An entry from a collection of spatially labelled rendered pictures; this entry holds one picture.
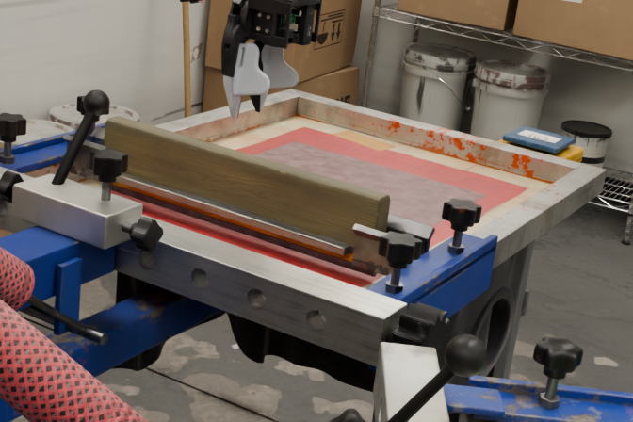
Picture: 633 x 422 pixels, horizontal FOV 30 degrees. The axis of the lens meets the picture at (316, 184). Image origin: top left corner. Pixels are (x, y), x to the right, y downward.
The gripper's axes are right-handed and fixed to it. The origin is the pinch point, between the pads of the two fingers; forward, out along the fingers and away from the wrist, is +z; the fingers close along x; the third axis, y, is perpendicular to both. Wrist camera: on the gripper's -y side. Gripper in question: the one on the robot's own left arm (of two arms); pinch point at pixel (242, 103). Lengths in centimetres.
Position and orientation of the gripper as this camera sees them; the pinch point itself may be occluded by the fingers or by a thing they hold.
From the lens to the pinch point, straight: 143.6
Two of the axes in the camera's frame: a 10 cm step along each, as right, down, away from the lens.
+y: 8.5, 2.6, -4.5
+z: -1.3, 9.4, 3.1
